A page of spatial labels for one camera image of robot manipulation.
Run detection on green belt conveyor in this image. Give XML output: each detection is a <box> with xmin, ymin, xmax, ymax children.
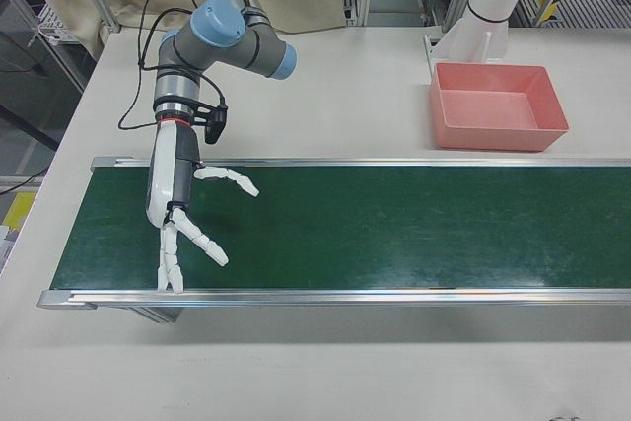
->
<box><xmin>37</xmin><ymin>155</ymin><xmax>631</xmax><ymax>326</ymax></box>

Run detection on yellow sheet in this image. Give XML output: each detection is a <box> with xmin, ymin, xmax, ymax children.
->
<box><xmin>2</xmin><ymin>191</ymin><xmax>36</xmax><ymax>231</ymax></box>

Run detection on white grey robot hand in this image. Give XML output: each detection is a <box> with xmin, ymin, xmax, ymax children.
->
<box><xmin>146</xmin><ymin>119</ymin><xmax>261</xmax><ymax>293</ymax></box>

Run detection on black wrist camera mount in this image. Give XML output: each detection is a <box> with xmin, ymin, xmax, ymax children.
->
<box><xmin>189</xmin><ymin>99</ymin><xmax>230</xmax><ymax>144</ymax></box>

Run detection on metal shelf frame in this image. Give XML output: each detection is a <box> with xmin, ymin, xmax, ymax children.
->
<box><xmin>0</xmin><ymin>0</ymin><xmax>90</xmax><ymax>97</ymax></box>

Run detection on pink plastic box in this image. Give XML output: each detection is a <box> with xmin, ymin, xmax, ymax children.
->
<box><xmin>427</xmin><ymin>61</ymin><xmax>571</xmax><ymax>152</ymax></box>

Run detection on black cable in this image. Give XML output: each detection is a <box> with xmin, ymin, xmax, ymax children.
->
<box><xmin>116</xmin><ymin>0</ymin><xmax>228</xmax><ymax>131</ymax></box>

